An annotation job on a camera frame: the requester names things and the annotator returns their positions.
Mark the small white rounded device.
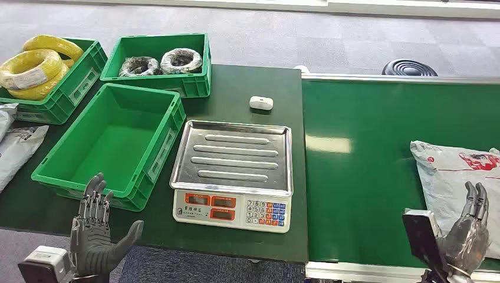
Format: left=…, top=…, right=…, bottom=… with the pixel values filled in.
left=249, top=96, right=274, bottom=111

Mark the yellow cable coil white label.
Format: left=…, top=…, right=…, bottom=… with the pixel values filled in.
left=0, top=49, right=63, bottom=91

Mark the green crate with yellow coils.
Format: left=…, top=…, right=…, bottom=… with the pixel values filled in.
left=0, top=37, right=108, bottom=126

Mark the black ribbed round object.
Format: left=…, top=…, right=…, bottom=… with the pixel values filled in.
left=381, top=58, right=439, bottom=77

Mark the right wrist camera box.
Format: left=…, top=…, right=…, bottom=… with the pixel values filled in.
left=402, top=209, right=447, bottom=275

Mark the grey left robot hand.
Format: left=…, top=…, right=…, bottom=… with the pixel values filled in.
left=70, top=173, right=144, bottom=283

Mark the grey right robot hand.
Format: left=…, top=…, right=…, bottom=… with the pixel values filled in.
left=436, top=181, right=491, bottom=275

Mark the grey plastic package red print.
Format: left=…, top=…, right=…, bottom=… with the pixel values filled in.
left=409, top=140, right=500, bottom=260

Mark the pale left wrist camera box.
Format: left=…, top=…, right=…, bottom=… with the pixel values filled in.
left=17, top=246, right=74, bottom=283

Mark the empty green plastic crate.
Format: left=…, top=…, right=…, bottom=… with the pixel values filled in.
left=31, top=83, right=187, bottom=212

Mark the black wire coil in plastic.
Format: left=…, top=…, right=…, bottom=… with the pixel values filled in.
left=118, top=56, right=162, bottom=78
left=160, top=48, right=203, bottom=75

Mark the large grey plastic mail bag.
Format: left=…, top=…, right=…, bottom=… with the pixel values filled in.
left=0, top=124, right=50, bottom=194

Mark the small grey plastic mail bag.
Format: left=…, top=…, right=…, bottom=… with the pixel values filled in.
left=0, top=103, right=19, bottom=143

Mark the green conveyor belt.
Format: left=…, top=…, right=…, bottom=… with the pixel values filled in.
left=301, top=72, right=500, bottom=283

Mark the green crate with black coils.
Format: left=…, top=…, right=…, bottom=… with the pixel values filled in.
left=100, top=33, right=212, bottom=99

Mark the white electronic scale steel tray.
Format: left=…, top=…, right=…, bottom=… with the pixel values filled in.
left=169, top=120, right=294, bottom=234

